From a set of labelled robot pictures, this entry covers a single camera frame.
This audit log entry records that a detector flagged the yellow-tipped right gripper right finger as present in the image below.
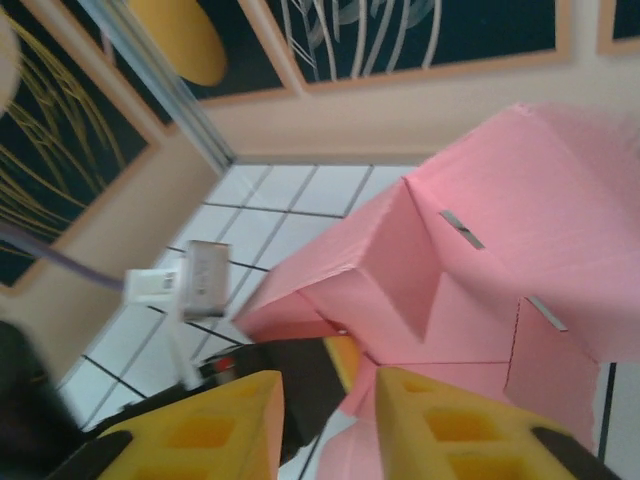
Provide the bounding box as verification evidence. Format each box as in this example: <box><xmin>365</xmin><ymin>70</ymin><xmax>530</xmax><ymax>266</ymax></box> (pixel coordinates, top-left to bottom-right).
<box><xmin>375</xmin><ymin>367</ymin><xmax>621</xmax><ymax>480</ymax></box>

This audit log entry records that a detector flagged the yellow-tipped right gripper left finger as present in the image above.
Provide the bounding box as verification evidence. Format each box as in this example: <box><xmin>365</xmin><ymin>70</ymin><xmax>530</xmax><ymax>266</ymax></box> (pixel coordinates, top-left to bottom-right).
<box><xmin>64</xmin><ymin>370</ymin><xmax>286</xmax><ymax>480</ymax></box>

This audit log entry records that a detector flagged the pink paper box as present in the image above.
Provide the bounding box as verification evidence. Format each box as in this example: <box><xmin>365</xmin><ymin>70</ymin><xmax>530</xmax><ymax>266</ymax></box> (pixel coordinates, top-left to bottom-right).
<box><xmin>232</xmin><ymin>102</ymin><xmax>640</xmax><ymax>480</ymax></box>

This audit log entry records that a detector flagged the white power adapter with cable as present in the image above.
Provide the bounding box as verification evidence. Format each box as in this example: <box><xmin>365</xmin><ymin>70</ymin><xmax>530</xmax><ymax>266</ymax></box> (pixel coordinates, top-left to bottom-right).
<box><xmin>122</xmin><ymin>239</ymin><xmax>232</xmax><ymax>322</ymax></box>

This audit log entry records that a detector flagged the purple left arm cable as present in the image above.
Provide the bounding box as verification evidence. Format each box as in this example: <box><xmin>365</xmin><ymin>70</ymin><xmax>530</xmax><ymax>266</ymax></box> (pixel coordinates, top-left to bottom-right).
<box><xmin>0</xmin><ymin>222</ymin><xmax>126</xmax><ymax>291</ymax></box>

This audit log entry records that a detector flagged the aluminium corner post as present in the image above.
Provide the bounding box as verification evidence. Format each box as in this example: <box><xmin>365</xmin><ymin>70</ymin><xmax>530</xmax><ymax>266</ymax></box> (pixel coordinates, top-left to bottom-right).
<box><xmin>82</xmin><ymin>0</ymin><xmax>236</xmax><ymax>174</ymax></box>

